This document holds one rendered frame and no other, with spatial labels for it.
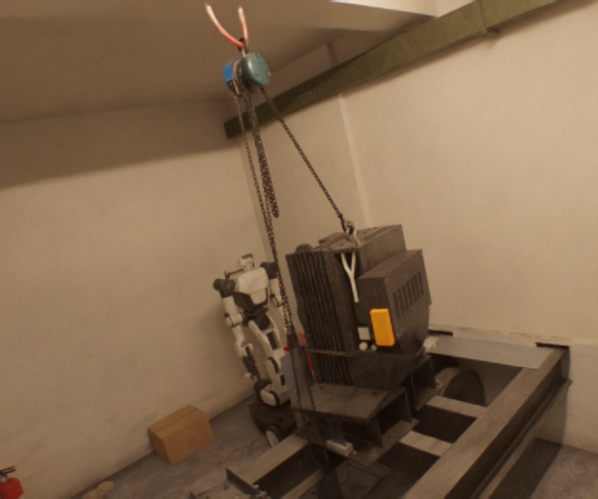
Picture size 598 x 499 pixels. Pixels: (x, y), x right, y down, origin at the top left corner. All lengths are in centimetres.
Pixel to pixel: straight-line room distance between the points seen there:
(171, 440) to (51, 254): 173
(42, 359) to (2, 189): 129
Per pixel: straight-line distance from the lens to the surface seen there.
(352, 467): 322
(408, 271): 207
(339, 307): 210
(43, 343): 379
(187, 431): 391
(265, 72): 192
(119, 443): 414
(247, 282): 333
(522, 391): 253
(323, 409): 214
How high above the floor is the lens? 195
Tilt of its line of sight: 10 degrees down
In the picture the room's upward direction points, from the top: 13 degrees counter-clockwise
